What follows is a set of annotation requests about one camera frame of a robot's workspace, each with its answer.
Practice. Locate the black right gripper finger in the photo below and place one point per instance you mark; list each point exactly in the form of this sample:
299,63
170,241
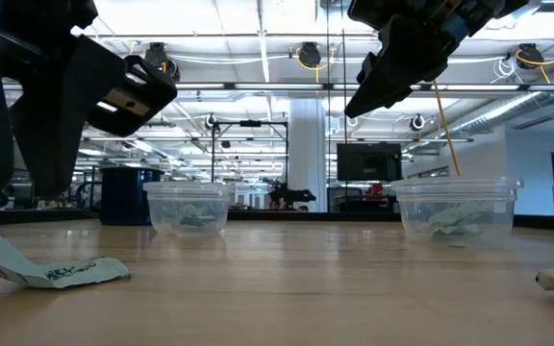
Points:
367,69
402,67

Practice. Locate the black background robot arm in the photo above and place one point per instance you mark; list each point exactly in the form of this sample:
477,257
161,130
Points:
289,195

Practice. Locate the long ceiling light strip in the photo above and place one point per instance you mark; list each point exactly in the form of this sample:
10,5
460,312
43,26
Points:
277,87

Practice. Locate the black monitor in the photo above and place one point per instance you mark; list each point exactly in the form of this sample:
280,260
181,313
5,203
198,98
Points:
368,162

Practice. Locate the dark cylindrical cup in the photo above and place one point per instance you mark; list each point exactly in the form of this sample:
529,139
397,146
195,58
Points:
125,197

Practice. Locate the white building column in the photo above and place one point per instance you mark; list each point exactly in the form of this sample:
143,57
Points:
308,154

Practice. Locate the red background object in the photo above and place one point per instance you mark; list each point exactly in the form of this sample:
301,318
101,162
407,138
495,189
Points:
375,190

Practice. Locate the clear plastic deli cup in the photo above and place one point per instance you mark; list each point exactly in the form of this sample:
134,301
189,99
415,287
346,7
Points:
161,211
503,211

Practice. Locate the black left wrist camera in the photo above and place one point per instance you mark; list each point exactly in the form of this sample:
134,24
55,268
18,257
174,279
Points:
152,101

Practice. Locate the silver ventilation duct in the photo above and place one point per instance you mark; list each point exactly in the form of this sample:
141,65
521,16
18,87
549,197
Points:
522,103

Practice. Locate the black background rig frame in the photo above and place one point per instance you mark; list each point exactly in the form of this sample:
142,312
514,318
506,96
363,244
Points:
250,123

